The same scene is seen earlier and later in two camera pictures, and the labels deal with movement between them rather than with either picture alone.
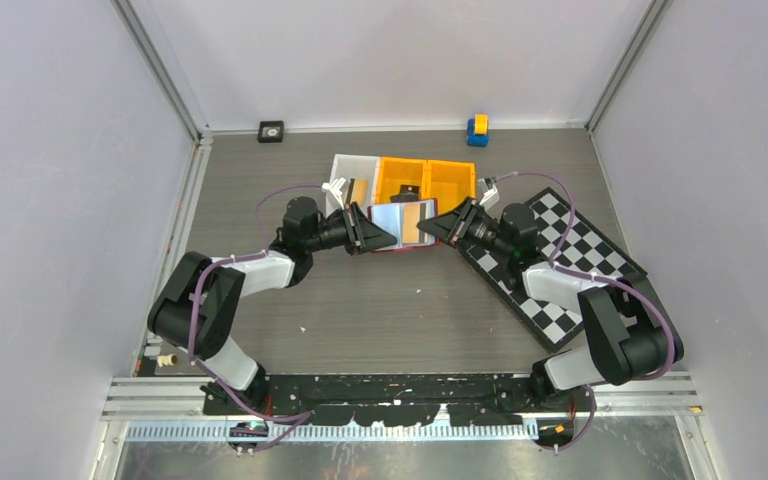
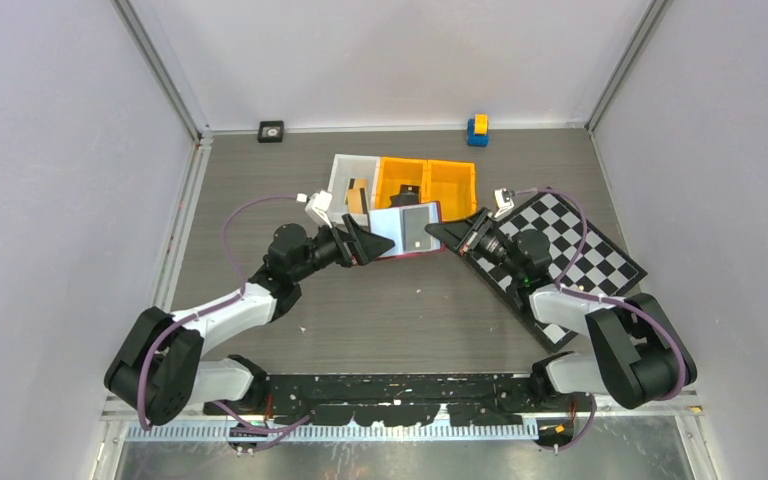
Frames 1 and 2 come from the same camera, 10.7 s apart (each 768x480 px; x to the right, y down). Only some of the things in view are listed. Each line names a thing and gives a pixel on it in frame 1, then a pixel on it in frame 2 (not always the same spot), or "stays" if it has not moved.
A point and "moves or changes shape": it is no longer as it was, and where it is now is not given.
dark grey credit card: x=406 y=193 stays
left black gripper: x=362 y=236 -> x=355 y=246
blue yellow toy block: x=478 y=130 stays
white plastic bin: x=353 y=167 stays
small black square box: x=270 y=131 stays
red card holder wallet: x=401 y=220 moves or changes shape
